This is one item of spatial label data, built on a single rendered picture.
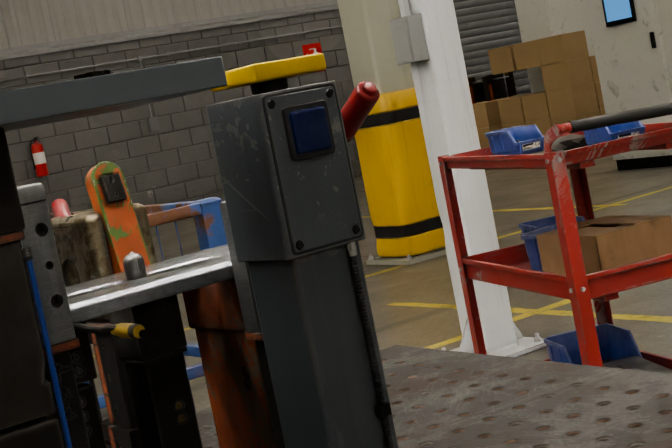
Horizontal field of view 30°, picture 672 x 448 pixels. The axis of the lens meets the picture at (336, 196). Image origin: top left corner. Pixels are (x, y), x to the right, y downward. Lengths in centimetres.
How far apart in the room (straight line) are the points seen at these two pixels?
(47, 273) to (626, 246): 239
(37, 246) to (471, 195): 413
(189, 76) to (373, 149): 741
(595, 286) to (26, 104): 249
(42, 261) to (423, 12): 409
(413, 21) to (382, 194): 337
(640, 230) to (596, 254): 14
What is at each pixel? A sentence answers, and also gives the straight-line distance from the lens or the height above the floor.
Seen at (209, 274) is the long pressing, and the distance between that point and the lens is 111.
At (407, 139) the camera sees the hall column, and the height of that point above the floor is 78.
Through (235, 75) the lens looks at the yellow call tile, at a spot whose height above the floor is 116.
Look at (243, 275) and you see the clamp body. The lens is 108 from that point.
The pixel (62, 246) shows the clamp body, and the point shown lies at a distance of 138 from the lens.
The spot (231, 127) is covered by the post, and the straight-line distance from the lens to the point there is 85.
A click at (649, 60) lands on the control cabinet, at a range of 1117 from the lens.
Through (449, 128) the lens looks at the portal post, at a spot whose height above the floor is 93.
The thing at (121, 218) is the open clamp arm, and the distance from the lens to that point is 132.
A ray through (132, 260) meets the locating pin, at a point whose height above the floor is 102.
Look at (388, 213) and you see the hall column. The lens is 816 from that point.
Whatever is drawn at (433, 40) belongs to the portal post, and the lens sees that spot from 494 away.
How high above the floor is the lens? 113
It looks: 4 degrees down
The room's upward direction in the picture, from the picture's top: 11 degrees counter-clockwise
